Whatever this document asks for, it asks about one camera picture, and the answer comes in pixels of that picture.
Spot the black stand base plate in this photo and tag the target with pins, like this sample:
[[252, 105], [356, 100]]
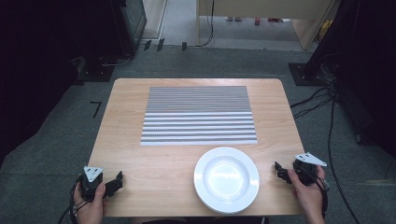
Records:
[[96, 73], [303, 74]]

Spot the black curtain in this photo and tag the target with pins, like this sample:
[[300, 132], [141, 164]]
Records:
[[367, 62], [37, 62]]

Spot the light wooden desk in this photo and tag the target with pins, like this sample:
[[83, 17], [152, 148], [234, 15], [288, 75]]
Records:
[[267, 7]]

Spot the person's right hand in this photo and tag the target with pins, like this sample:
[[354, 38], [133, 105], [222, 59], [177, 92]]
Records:
[[308, 199]]

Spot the person's left hand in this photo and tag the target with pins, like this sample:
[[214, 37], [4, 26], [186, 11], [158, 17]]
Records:
[[91, 208]]

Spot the grey striped placemat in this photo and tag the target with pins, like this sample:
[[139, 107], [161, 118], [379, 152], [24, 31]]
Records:
[[199, 118]]

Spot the glass door cabinet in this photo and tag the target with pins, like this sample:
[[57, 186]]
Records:
[[135, 18]]

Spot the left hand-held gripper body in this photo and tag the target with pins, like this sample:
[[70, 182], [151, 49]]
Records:
[[90, 186]]

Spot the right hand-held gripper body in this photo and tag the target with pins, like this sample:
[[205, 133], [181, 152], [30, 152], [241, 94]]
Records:
[[306, 171]]

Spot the white deep plate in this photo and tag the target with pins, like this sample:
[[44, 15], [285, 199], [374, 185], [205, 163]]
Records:
[[226, 179]]

